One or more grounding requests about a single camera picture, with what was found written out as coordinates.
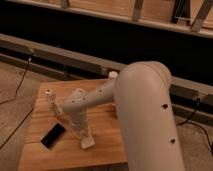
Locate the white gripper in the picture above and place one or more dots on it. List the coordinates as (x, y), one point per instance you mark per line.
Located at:
(79, 123)

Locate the black rectangular block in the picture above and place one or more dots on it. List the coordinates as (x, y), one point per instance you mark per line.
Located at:
(54, 133)

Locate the wooden table board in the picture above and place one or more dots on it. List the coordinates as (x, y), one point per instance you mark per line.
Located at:
(66, 152)

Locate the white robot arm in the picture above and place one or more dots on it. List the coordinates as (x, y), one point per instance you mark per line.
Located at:
(143, 106)

